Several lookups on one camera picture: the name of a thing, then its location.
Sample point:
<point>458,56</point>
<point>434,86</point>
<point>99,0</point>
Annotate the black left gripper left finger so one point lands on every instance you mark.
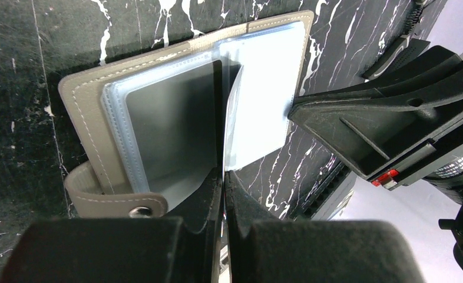
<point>183,246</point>

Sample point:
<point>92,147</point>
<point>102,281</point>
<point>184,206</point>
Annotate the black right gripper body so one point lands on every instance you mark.
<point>442,167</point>

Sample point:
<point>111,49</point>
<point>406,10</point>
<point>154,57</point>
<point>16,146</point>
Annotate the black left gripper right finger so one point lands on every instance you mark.
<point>263,248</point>

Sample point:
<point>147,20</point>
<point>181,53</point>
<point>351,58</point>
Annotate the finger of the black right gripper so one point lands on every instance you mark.
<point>406,122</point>

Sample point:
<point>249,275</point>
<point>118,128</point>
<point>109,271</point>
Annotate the grey leather card holder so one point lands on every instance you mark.
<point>147,123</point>

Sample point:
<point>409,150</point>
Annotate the black VIP credit card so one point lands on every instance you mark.
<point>225,71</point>

